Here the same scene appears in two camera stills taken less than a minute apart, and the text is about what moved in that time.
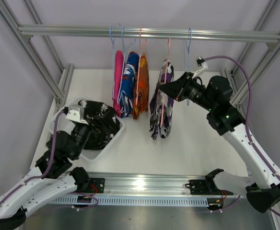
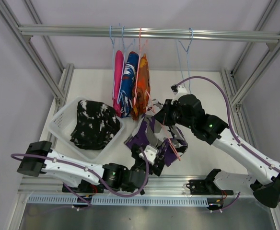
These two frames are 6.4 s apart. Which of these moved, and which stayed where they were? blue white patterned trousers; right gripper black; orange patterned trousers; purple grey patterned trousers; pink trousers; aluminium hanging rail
Moved: right gripper black; purple grey patterned trousers
Stayed: aluminium hanging rail; pink trousers; orange patterned trousers; blue white patterned trousers
